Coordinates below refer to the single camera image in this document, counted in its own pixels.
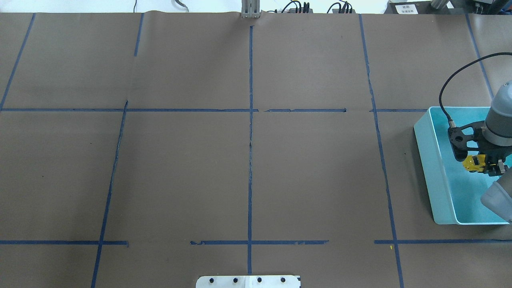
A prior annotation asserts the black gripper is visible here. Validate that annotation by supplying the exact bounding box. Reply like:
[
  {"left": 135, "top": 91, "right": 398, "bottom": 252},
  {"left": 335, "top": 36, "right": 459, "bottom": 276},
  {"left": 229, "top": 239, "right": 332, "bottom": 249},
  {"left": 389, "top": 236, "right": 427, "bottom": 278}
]
[{"left": 475, "top": 140, "right": 512, "bottom": 177}]

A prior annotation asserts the yellow beetle toy car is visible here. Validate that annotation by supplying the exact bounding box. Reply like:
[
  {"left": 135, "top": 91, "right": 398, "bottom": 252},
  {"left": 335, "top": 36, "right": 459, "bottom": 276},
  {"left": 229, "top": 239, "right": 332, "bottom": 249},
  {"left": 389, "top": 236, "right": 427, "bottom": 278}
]
[{"left": 462, "top": 154, "right": 486, "bottom": 173}]

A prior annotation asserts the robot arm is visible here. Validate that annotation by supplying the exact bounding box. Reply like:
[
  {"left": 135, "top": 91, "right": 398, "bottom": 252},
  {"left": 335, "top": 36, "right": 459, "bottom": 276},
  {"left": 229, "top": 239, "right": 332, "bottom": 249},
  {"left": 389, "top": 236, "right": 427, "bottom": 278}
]
[{"left": 479, "top": 81, "right": 512, "bottom": 224}]

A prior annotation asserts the teal plastic storage bin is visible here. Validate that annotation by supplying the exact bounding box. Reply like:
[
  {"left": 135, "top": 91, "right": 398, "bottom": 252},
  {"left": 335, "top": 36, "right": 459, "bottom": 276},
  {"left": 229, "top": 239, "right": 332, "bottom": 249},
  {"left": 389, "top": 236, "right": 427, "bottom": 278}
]
[{"left": 414, "top": 106, "right": 507, "bottom": 225}]

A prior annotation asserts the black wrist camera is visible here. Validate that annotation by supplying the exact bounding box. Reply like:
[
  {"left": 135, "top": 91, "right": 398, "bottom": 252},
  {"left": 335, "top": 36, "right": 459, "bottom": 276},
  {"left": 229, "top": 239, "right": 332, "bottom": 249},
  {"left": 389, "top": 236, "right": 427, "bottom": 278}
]
[{"left": 447, "top": 118, "right": 484, "bottom": 162}]

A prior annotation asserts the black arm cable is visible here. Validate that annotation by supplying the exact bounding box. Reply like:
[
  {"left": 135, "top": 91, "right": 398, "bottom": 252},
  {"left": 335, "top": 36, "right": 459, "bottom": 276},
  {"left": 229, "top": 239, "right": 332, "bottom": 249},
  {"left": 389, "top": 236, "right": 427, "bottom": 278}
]
[{"left": 439, "top": 52, "right": 512, "bottom": 128}]

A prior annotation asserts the aluminium frame post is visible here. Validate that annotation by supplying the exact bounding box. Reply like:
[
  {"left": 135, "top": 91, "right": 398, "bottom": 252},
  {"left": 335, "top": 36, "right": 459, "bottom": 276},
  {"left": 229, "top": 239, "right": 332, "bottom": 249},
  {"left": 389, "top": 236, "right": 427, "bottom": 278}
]
[{"left": 241, "top": 0, "right": 261, "bottom": 19}]

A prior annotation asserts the white camera stand post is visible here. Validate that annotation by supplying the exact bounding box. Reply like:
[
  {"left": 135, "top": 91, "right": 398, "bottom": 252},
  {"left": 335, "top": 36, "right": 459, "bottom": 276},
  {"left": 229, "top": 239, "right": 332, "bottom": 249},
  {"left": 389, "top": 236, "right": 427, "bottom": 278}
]
[{"left": 195, "top": 275, "right": 302, "bottom": 288}]

